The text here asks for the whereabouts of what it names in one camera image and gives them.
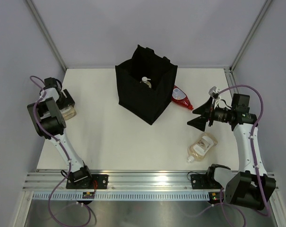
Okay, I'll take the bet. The amber soap refill bottle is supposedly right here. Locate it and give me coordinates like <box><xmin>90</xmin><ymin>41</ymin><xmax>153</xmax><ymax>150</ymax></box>
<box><xmin>187</xmin><ymin>132</ymin><xmax>218</xmax><ymax>163</ymax></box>

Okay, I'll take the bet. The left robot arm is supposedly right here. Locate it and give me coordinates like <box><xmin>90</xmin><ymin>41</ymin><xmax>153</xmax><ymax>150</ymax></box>
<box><xmin>27</xmin><ymin>76</ymin><xmax>94</xmax><ymax>189</ymax></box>

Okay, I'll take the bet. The slotted cable duct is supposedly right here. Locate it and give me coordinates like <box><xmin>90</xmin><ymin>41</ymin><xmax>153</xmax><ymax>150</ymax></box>
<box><xmin>33</xmin><ymin>191</ymin><xmax>210</xmax><ymax>201</ymax></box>

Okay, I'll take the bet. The aluminium frame post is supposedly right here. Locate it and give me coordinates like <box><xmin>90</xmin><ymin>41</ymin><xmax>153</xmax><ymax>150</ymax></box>
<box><xmin>230</xmin><ymin>0</ymin><xmax>274</xmax><ymax>72</ymax></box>
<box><xmin>24</xmin><ymin>0</ymin><xmax>67</xmax><ymax>72</ymax></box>

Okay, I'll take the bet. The right aluminium frame post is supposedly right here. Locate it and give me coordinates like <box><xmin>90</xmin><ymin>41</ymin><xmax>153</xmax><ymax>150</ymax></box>
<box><xmin>230</xmin><ymin>0</ymin><xmax>274</xmax><ymax>72</ymax></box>

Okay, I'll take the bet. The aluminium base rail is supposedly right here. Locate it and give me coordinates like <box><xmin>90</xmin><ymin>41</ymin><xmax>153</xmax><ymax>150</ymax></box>
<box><xmin>22</xmin><ymin>171</ymin><xmax>206</xmax><ymax>191</ymax></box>

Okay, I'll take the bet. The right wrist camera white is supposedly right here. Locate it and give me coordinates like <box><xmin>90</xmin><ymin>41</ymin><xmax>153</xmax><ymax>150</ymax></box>
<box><xmin>208</xmin><ymin>86</ymin><xmax>221</xmax><ymax>108</ymax></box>

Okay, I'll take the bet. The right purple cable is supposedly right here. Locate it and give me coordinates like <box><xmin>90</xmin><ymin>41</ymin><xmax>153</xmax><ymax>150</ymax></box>
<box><xmin>213</xmin><ymin>85</ymin><xmax>272</xmax><ymax>217</ymax></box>

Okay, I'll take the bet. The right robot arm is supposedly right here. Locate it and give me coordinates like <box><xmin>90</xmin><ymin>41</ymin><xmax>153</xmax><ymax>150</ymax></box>
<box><xmin>187</xmin><ymin>92</ymin><xmax>276</xmax><ymax>211</ymax></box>

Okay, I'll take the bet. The left aluminium frame post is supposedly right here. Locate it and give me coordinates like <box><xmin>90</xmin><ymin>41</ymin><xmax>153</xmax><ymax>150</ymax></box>
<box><xmin>24</xmin><ymin>0</ymin><xmax>67</xmax><ymax>72</ymax></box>

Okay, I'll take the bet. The black canvas bag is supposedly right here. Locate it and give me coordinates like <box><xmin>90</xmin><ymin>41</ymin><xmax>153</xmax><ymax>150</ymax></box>
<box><xmin>115</xmin><ymin>45</ymin><xmax>178</xmax><ymax>125</ymax></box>

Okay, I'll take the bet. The red liquid bottle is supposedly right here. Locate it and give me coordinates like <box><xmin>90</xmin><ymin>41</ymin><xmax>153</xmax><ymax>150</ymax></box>
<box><xmin>171</xmin><ymin>85</ymin><xmax>194</xmax><ymax>111</ymax></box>

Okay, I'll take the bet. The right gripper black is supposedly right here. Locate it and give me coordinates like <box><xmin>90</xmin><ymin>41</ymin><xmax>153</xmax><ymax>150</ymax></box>
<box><xmin>188</xmin><ymin>96</ymin><xmax>234</xmax><ymax>131</ymax></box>

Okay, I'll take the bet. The beige lotion bottle white cap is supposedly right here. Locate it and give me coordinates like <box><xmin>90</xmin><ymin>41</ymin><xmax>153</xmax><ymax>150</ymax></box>
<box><xmin>141</xmin><ymin>77</ymin><xmax>152</xmax><ymax>88</ymax></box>

